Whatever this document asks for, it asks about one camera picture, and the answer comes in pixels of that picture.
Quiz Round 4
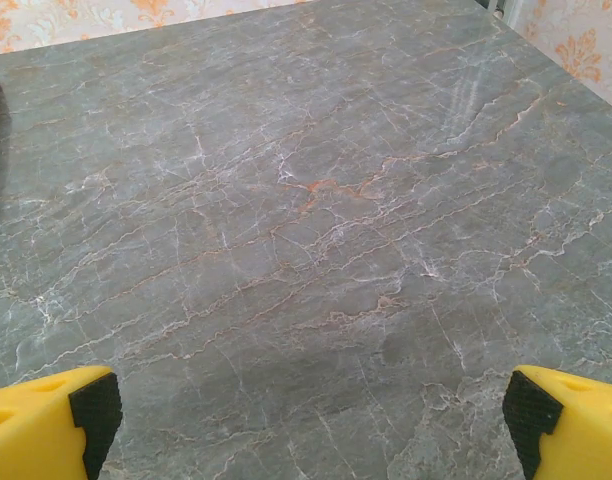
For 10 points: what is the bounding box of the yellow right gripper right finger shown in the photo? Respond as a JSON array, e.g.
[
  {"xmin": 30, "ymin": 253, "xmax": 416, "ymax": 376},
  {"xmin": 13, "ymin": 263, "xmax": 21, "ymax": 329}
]
[{"xmin": 501, "ymin": 364, "xmax": 612, "ymax": 480}]

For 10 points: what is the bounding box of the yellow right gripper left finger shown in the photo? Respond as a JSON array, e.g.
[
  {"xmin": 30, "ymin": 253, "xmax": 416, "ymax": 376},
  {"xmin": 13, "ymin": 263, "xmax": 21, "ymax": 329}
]
[{"xmin": 0, "ymin": 365, "xmax": 123, "ymax": 480}]

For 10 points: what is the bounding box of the aluminium frame post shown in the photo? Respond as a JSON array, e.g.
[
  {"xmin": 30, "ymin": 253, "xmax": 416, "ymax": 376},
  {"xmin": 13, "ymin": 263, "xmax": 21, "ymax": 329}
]
[{"xmin": 487, "ymin": 0, "xmax": 513, "ymax": 24}]

